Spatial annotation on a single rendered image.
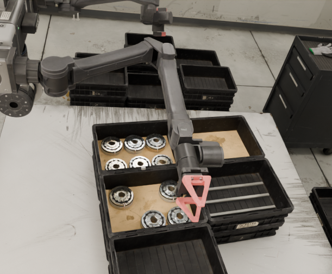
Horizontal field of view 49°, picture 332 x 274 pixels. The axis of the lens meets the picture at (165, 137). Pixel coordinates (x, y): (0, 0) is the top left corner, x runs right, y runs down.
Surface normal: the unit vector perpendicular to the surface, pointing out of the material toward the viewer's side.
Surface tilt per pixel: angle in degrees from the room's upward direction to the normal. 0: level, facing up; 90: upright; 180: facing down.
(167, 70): 3
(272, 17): 90
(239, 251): 0
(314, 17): 90
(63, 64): 1
